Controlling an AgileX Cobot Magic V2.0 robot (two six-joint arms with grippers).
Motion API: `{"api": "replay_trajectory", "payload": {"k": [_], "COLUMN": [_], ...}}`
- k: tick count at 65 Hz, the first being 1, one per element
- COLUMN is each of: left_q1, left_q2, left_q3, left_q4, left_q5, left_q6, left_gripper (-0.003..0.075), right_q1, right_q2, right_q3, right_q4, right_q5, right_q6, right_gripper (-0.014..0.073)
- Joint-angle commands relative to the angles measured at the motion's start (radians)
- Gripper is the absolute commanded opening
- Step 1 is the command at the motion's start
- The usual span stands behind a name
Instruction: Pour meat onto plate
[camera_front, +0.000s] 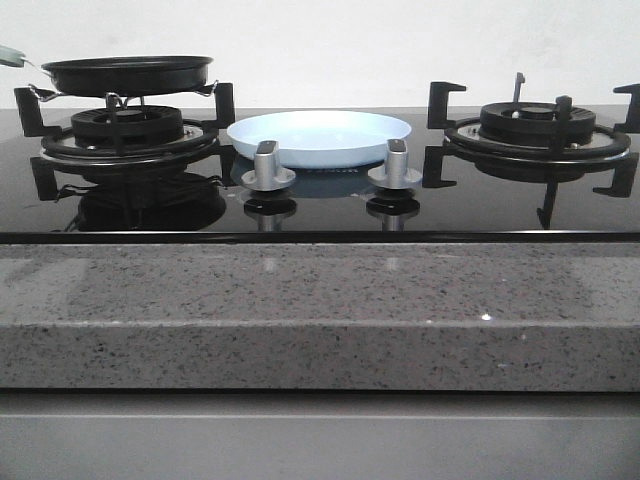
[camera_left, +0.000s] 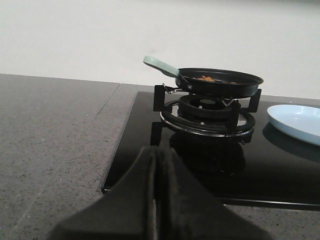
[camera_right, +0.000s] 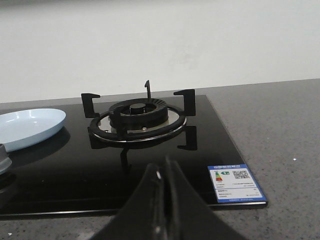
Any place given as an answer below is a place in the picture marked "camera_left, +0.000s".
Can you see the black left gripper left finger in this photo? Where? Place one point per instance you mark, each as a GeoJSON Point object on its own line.
{"type": "Point", "coordinates": [124, 213]}

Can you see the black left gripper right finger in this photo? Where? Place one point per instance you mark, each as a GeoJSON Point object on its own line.
{"type": "Point", "coordinates": [187, 211]}

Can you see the black pan with green handle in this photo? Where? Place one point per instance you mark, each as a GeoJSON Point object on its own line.
{"type": "Point", "coordinates": [246, 85]}

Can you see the brown meat pieces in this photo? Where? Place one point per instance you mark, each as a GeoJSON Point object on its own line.
{"type": "Point", "coordinates": [210, 79]}

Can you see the light blue plate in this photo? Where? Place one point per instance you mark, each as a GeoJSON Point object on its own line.
{"type": "Point", "coordinates": [298, 121]}

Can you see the black burner under pan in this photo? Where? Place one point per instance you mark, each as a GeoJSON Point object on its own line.
{"type": "Point", "coordinates": [209, 110]}

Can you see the black glass gas cooktop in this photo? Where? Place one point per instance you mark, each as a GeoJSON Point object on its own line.
{"type": "Point", "coordinates": [268, 169]}

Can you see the black pan support grate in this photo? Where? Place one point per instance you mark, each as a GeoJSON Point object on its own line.
{"type": "Point", "coordinates": [239, 129]}

